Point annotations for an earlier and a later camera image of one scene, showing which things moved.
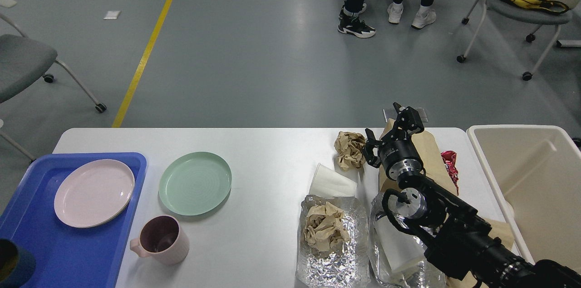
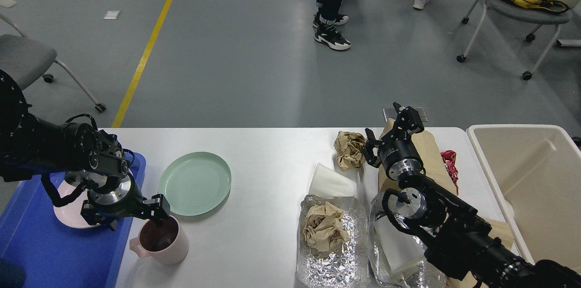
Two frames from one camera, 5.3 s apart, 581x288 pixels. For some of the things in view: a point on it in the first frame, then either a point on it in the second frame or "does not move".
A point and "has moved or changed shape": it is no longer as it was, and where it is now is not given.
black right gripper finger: [368, 147] does not move
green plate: [195, 183] does not move
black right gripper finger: [407, 120] does not move
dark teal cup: [17, 266] has moved or changed shape
